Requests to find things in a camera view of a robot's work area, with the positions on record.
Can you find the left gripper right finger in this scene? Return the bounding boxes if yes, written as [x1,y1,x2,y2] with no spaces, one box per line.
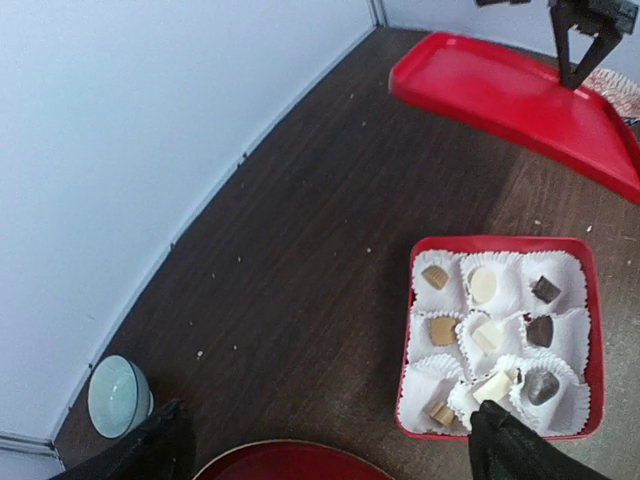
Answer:
[468,400,608,480]

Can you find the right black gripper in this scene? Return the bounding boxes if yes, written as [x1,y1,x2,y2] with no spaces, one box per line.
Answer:
[474,0,639,92]

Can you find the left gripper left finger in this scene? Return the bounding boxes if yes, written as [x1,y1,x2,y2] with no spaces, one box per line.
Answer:
[56,399,193,479]

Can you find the white trapezoid chocolate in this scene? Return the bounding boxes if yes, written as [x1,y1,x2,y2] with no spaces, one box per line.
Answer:
[472,368,521,403]

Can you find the red tin lid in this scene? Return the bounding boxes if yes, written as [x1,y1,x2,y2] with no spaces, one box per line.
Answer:
[389,32,639,204]

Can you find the white oval chocolate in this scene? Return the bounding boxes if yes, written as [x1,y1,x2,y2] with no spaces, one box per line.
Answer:
[469,267,497,304]

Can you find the white square chocolate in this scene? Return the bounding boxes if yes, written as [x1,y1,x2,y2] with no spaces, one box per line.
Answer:
[471,320,504,355]

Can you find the tan cup chocolate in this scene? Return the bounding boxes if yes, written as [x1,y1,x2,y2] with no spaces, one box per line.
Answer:
[430,316,457,347]

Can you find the tan barrel chocolate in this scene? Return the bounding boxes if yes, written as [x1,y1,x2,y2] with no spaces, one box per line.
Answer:
[428,401,456,428]

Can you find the dark chocolate front box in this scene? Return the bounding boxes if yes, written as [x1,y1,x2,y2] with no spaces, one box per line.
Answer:
[523,370,560,406]

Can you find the dark chocolate in box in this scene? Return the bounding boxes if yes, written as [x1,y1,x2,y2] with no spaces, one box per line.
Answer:
[526,315,554,348]

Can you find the red patterned small dish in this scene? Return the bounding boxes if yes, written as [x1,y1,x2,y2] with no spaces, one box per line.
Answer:
[583,68,639,125]

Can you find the pale green ceramic bowl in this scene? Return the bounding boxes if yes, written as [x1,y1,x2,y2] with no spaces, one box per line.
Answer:
[87,355,154,439]

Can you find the round red tray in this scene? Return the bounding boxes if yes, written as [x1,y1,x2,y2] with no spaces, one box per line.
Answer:
[194,439,392,480]

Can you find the red square tin box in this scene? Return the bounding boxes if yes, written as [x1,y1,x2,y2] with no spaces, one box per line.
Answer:
[395,235,605,440]

